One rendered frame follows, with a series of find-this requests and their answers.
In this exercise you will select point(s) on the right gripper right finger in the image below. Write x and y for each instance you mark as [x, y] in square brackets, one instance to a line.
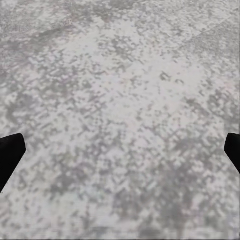
[232, 148]

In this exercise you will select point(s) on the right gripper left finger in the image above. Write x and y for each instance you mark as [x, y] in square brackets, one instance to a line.
[12, 150]

